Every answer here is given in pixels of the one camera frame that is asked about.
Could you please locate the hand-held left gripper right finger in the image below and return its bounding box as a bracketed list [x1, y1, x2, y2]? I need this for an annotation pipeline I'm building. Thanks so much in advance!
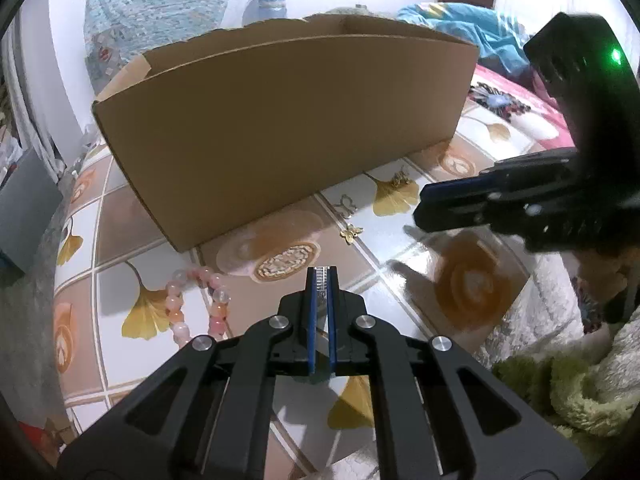
[327, 265, 589, 480]

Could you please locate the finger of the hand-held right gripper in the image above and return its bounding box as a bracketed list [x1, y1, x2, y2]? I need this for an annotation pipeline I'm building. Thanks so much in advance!
[420, 149, 582, 197]
[414, 187, 556, 236]

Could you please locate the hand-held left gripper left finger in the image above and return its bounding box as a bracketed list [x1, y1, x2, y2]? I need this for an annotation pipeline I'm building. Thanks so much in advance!
[57, 265, 325, 480]

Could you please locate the pink bead bracelet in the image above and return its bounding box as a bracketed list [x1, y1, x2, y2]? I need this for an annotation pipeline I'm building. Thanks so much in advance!
[164, 266, 234, 347]

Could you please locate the brown cardboard box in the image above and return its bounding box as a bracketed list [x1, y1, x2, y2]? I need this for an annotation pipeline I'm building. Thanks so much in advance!
[91, 12, 481, 254]

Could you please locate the pink floral blanket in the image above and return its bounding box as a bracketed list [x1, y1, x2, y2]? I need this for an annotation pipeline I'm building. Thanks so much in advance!
[467, 62, 584, 161]

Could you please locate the white fluffy garment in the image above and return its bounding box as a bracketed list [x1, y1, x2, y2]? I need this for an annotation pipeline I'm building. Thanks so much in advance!
[480, 252, 640, 376]

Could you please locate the blue floral blanket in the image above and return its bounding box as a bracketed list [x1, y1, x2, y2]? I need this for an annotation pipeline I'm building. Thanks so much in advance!
[397, 1, 534, 76]

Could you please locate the green fluffy cloth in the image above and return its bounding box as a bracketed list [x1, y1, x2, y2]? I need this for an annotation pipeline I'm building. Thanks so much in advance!
[492, 340, 640, 467]

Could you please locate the grey patterned cloth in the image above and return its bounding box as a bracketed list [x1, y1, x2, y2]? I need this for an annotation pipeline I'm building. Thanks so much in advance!
[325, 4, 374, 17]

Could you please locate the blue water jug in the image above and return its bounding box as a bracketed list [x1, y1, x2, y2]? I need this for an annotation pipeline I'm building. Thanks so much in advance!
[242, 0, 289, 26]

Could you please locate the grey storage box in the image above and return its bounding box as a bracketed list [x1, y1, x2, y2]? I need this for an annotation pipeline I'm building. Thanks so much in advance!
[0, 147, 64, 274]

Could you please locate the hanging floral cloth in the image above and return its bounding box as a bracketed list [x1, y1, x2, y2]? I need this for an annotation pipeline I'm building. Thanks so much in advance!
[84, 0, 244, 84]

